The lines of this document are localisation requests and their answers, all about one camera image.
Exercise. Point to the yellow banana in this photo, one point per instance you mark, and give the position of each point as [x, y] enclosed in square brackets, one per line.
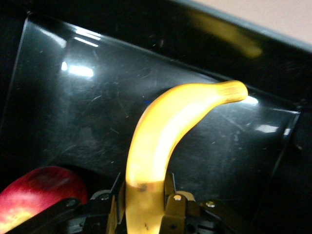
[156, 136]

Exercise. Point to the black plastic box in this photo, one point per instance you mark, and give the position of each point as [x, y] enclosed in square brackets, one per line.
[73, 109]

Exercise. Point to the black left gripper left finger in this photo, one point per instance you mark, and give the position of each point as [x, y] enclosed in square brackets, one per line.
[102, 212]

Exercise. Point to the red yellow apple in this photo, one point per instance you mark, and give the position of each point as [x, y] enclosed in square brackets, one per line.
[36, 190]

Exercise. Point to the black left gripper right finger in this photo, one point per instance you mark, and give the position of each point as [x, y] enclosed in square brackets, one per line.
[178, 209]

